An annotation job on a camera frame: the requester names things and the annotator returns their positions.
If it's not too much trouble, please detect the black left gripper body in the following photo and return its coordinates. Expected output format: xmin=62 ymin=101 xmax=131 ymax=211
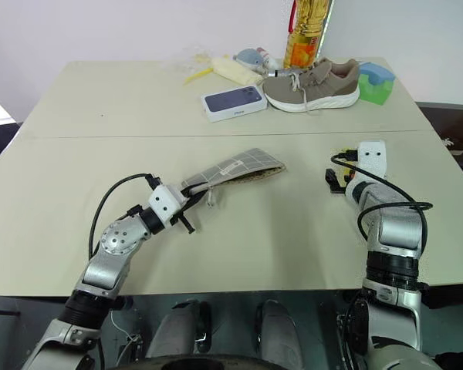
xmin=168 ymin=188 xmax=197 ymax=227

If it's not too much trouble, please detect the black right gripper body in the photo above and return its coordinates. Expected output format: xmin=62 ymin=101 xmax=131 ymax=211
xmin=330 ymin=169 xmax=350 ymax=193

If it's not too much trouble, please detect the grey grid fabric pouch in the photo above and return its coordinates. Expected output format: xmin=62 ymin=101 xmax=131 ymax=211
xmin=179 ymin=148 xmax=287 ymax=208

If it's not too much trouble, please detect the taupe sneaker with white sole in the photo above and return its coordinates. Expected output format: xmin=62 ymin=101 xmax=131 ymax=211
xmin=262 ymin=57 xmax=361 ymax=113

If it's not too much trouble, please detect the white phone box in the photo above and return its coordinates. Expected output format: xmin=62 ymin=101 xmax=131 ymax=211
xmin=201 ymin=85 xmax=269 ymax=124

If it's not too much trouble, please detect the dark rounded grey shape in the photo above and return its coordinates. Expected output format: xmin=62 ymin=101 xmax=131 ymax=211
xmin=255 ymin=298 xmax=305 ymax=370
xmin=144 ymin=298 xmax=212 ymax=360

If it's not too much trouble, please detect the blue sponge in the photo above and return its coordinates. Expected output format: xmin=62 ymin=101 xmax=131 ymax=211
xmin=359 ymin=61 xmax=396 ymax=87

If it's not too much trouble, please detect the yellow plastic strip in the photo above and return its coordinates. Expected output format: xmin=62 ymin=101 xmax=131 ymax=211
xmin=183 ymin=66 xmax=215 ymax=86

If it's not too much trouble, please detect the yellow plastic-wrapped item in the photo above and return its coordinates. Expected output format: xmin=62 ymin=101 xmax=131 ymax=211
xmin=211 ymin=56 xmax=264 ymax=86

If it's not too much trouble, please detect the grey blue plush whale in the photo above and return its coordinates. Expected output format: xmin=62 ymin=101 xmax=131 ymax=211
xmin=232 ymin=48 xmax=272 ymax=75

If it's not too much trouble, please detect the dark round base rim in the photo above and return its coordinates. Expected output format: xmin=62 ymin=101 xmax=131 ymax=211
xmin=137 ymin=353 xmax=298 ymax=370

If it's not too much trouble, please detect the yellow cooking oil bottle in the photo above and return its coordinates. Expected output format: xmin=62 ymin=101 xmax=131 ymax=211
xmin=282 ymin=0 xmax=335 ymax=71

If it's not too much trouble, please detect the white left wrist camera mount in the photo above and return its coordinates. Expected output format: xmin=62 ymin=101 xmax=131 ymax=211
xmin=147 ymin=185 xmax=186 ymax=224

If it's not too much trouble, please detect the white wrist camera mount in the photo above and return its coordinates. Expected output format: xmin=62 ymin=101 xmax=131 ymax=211
xmin=147 ymin=185 xmax=186 ymax=224
xmin=355 ymin=140 xmax=388 ymax=180

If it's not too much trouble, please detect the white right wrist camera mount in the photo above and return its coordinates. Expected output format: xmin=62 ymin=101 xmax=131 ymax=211
xmin=355 ymin=140 xmax=388 ymax=180

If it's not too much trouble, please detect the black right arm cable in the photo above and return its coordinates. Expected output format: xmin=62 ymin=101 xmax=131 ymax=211
xmin=330 ymin=153 xmax=434 ymax=243

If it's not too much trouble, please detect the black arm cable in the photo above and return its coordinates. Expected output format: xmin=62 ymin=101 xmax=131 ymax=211
xmin=330 ymin=153 xmax=434 ymax=243
xmin=88 ymin=173 xmax=162 ymax=264

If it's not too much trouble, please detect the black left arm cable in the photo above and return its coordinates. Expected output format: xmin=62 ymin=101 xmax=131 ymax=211
xmin=88 ymin=173 xmax=162 ymax=264

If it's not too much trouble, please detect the thin white wire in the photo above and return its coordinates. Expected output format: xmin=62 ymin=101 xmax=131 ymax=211
xmin=110 ymin=310 xmax=143 ymax=365

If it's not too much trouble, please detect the red strap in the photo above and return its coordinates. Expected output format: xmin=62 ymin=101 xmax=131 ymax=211
xmin=288 ymin=0 xmax=300 ymax=35

